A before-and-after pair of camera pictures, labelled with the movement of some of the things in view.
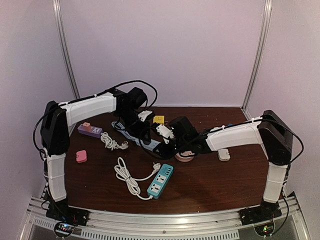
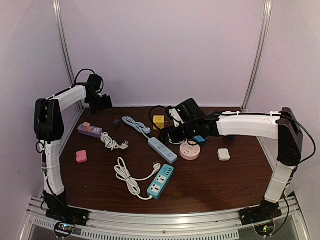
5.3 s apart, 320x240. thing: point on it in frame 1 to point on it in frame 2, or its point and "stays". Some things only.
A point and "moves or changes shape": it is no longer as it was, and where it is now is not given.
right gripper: (165, 153) to (165, 132)
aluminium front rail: (215, 224) stays
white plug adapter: (223, 154) stays
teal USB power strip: (161, 182) stays
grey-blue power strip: (153, 145) moves or changes shape
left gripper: (140, 133) to (107, 104)
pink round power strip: (184, 159) moves or changes shape
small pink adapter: (87, 127) stays
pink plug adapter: (81, 156) stays
